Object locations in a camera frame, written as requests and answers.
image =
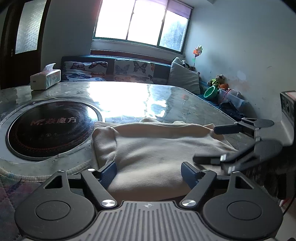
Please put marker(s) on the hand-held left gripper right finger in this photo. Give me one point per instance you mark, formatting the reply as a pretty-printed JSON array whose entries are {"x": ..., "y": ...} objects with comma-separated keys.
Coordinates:
[{"x": 188, "y": 173}]

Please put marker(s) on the butterfly print cushion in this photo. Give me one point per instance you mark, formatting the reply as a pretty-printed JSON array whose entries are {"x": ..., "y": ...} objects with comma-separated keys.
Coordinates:
[
  {"x": 134, "y": 69},
  {"x": 85, "y": 69}
]

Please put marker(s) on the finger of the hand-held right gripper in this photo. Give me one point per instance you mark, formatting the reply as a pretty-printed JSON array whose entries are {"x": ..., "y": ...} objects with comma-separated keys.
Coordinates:
[
  {"x": 208, "y": 159},
  {"x": 226, "y": 129}
]

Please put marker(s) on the dark wooden door frosted glass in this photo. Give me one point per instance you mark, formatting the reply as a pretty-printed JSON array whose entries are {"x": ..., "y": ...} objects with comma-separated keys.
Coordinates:
[{"x": 25, "y": 25}]

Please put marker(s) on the grey pillow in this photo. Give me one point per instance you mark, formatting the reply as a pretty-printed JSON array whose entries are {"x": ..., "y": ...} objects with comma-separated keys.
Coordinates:
[{"x": 183, "y": 76}]

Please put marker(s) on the window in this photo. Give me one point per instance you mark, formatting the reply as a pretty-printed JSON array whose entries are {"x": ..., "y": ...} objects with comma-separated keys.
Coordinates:
[{"x": 138, "y": 20}]

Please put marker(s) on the dark blue clothes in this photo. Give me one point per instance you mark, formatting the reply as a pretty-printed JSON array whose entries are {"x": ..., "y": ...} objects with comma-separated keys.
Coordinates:
[{"x": 231, "y": 111}]

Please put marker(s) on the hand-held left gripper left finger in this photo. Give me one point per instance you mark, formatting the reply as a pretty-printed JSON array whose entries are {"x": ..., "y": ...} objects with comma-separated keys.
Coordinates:
[{"x": 108, "y": 172}]

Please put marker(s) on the teal sofa bench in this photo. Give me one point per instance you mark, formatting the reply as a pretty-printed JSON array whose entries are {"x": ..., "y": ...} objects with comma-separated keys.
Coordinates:
[{"x": 160, "y": 71}]

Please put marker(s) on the green plastic basin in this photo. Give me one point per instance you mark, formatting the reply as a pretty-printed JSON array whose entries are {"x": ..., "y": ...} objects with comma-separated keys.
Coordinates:
[{"x": 210, "y": 91}]

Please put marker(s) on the clear plastic storage box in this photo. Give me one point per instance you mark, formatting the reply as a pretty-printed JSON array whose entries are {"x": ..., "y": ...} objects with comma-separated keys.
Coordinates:
[{"x": 231, "y": 95}]

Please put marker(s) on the white tissue box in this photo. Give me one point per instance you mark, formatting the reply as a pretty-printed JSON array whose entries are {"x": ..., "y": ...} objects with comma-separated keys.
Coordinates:
[{"x": 44, "y": 80}]

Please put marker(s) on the cream fleece garment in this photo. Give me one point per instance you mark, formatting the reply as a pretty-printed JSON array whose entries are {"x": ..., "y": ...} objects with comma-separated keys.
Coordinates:
[{"x": 150, "y": 153}]

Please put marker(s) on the black round induction cooktop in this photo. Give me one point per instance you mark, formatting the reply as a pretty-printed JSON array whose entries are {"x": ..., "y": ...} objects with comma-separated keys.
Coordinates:
[{"x": 46, "y": 134}]

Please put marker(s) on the colourful pinwheel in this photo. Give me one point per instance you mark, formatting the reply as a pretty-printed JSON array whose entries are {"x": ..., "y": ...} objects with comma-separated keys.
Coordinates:
[{"x": 198, "y": 51}]

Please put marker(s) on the plush toys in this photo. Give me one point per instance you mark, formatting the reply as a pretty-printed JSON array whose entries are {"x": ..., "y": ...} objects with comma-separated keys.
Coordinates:
[{"x": 216, "y": 81}]

